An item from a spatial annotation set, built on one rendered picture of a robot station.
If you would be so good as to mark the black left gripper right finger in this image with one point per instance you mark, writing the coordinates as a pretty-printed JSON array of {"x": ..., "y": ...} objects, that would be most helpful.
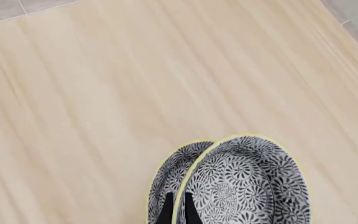
[{"x": 191, "y": 212}]

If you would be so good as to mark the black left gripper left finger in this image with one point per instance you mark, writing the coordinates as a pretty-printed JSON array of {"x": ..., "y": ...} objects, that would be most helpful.
[{"x": 167, "y": 212}]

